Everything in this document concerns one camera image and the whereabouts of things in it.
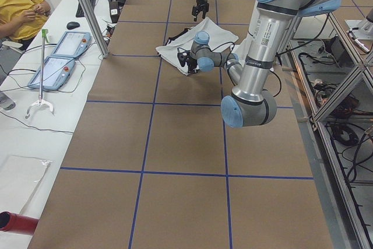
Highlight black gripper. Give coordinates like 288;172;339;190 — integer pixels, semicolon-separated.
186;57;198;74
192;0;209;22

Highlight grey cartoon print t-shirt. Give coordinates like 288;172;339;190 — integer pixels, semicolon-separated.
156;17;238;75

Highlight black keyboard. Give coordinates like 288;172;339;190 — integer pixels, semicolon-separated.
75;0;98;18

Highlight upper blue teach pendant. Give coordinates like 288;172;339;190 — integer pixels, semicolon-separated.
51;30;91;58

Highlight blue teach pendant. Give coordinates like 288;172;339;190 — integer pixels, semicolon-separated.
43;56;75;91
51;30;91;58

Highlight black computer mouse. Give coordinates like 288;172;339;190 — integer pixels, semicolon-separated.
66;22;80;30

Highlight lower blue teach pendant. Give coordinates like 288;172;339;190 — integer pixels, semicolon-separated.
43;56;75;91

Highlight reacher grabber tool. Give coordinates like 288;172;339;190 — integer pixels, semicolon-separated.
25;29;54;119

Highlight person in yellow shirt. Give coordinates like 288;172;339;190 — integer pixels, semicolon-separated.
1;0;51;44

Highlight clear plastic bag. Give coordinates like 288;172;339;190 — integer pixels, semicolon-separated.
1;155;52;213

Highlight red cylinder tube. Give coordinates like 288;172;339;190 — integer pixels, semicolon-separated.
1;211;39;236

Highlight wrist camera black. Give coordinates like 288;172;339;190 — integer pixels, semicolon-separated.
177;48;190;67

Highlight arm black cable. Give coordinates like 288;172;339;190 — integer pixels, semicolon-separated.
209;41;283;98

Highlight white camera stand post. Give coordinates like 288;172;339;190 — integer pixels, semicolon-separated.
233;0;275;73

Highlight aluminium frame post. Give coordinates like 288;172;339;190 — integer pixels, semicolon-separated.
78;0;108;58

